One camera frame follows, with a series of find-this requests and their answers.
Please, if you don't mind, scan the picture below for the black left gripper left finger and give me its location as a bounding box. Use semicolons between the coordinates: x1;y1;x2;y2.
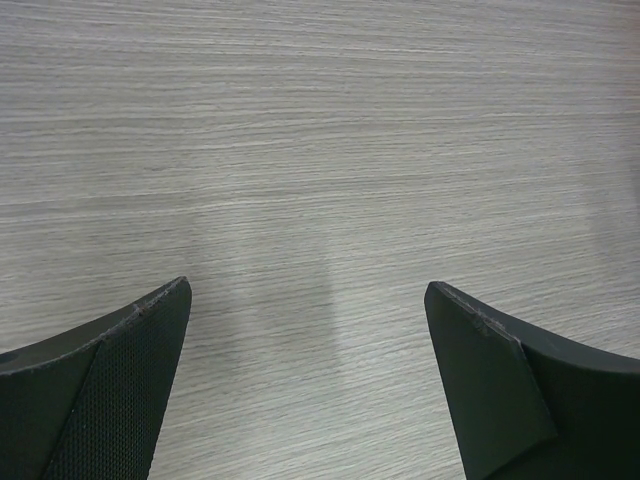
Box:
1;277;192;479

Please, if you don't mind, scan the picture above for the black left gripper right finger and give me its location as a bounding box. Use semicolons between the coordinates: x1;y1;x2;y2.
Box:
424;281;639;479

